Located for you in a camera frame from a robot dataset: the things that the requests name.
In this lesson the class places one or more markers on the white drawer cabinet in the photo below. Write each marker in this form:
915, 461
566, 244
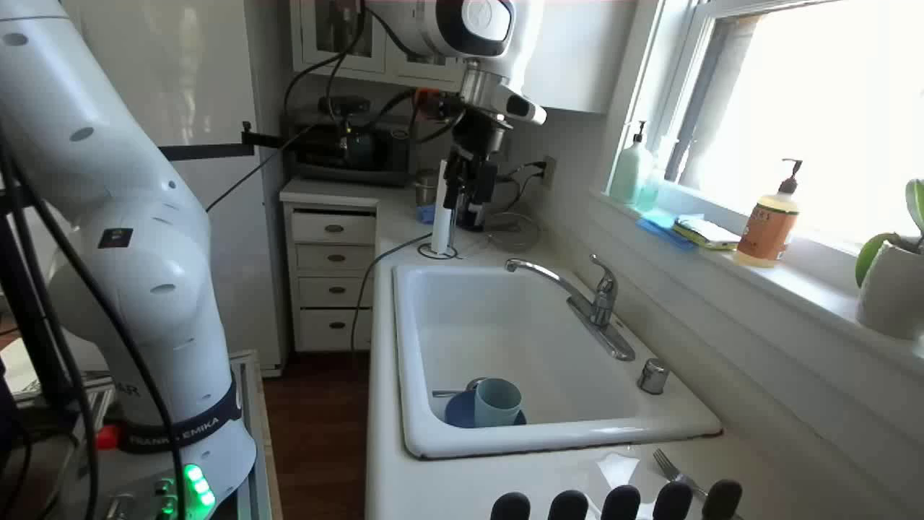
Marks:
329, 240

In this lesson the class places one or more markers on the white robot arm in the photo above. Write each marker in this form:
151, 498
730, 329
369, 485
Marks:
132, 271

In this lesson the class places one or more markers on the light blue cup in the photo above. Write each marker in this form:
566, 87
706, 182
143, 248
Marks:
495, 401

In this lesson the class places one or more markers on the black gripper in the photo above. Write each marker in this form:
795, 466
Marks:
469, 170

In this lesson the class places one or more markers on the white plant pot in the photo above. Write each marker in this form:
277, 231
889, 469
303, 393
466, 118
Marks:
889, 290

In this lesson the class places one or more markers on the blue bowl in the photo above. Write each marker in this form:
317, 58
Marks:
459, 410

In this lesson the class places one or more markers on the small metal utensil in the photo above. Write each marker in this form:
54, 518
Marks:
671, 471

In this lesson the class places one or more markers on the toaster oven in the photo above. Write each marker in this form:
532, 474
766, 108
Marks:
349, 153

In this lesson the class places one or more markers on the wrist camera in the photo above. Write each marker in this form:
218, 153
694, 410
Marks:
489, 94

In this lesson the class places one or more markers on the blue sponge cloth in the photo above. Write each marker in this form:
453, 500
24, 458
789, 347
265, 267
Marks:
659, 222

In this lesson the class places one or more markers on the white sink basin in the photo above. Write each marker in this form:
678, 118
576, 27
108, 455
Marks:
577, 384

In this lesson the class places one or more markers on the green soap dispenser bottle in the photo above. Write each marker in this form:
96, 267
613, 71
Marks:
629, 169

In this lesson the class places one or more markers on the white upper cabinet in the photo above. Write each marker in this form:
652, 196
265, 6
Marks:
554, 53

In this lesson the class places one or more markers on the green potted plant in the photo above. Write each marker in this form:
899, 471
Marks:
912, 244

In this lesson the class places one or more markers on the yellow green sponge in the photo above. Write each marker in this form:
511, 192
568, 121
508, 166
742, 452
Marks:
703, 231

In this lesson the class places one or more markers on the window frame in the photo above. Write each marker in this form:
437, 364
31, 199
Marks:
733, 87

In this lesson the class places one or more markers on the black dish rack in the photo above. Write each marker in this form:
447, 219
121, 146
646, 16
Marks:
625, 503

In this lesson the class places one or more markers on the chrome sink sprayer cap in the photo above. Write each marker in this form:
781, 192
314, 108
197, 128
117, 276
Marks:
652, 377

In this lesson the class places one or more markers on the orange soap dispenser bottle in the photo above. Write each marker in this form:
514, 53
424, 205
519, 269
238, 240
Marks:
769, 222

